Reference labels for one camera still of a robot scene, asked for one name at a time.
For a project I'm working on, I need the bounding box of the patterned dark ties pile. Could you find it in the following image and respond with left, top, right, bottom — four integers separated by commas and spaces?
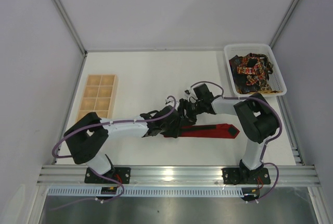
228, 53, 280, 94

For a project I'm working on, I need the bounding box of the red necktie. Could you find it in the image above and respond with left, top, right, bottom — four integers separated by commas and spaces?
178, 123, 240, 139

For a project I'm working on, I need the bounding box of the white plastic basket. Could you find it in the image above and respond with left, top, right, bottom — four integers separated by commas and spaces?
224, 43, 287, 97

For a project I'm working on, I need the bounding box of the wooden compartment box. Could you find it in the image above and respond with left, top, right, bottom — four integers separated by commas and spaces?
76, 74, 118, 121

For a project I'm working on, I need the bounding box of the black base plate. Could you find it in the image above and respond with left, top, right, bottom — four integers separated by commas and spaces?
84, 166, 132, 201
222, 167, 271, 185

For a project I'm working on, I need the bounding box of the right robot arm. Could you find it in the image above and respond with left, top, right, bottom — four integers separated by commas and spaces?
177, 83, 282, 175

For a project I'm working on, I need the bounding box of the white slotted cable duct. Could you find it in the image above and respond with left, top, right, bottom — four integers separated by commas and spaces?
47, 186, 244, 197

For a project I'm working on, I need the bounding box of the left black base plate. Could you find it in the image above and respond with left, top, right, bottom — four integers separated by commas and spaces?
84, 166, 132, 201

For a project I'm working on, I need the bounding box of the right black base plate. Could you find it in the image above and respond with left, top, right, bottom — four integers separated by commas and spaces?
222, 167, 271, 185

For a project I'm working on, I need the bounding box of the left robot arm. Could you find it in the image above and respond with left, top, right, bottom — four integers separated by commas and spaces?
64, 105, 181, 175

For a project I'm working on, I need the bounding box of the aluminium mounting rail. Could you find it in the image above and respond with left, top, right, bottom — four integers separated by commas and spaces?
37, 165, 321, 187

